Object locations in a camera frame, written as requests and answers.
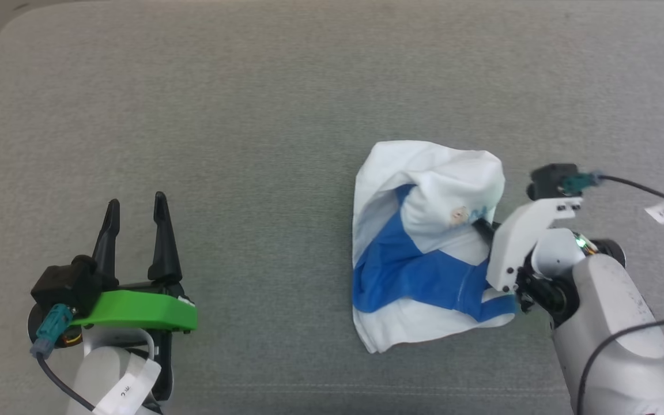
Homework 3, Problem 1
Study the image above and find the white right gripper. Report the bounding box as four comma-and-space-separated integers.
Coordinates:
473, 197, 584, 293

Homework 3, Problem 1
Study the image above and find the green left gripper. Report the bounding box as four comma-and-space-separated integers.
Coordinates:
70, 192, 198, 336

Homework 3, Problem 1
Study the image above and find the white and blue garment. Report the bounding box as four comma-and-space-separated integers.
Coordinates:
352, 140, 518, 354

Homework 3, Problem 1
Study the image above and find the grey fabric sofa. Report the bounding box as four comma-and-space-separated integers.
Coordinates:
0, 0, 664, 415

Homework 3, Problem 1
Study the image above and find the black cable with teal plug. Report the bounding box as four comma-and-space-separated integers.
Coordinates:
561, 171, 664, 218
30, 304, 163, 415

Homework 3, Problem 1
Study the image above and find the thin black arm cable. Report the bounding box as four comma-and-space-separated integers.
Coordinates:
576, 307, 664, 415

